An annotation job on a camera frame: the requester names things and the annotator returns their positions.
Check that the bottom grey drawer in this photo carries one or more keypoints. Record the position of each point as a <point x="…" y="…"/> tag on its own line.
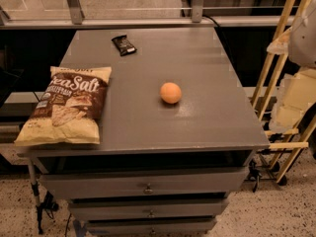
<point x="152" y="227"/>

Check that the brown sea salt chip bag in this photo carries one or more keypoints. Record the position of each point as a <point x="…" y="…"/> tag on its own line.
<point x="69" y="109"/>

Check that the grey drawer cabinet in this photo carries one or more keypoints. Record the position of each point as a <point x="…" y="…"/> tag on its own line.
<point x="212" y="126"/>

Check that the top grey drawer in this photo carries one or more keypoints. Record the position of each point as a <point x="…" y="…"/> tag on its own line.
<point x="156" y="183"/>

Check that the small black snack packet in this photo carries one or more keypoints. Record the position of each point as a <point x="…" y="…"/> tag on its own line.
<point x="123" y="45"/>

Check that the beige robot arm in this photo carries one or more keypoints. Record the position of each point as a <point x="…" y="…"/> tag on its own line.
<point x="302" y="40"/>

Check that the black tripod stand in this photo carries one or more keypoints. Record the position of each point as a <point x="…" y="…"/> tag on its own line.
<point x="48" y="205"/>

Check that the grey drawer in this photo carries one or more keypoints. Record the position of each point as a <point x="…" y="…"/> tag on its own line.
<point x="152" y="227"/>
<point x="156" y="183"/>
<point x="147" y="209"/>

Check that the orange ball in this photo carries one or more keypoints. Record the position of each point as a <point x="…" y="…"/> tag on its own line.
<point x="170" y="93"/>

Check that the metal railing frame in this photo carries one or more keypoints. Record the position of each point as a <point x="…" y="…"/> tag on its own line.
<point x="81" y="14"/>

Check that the middle grey drawer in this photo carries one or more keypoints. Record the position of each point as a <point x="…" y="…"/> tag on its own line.
<point x="147" y="209"/>

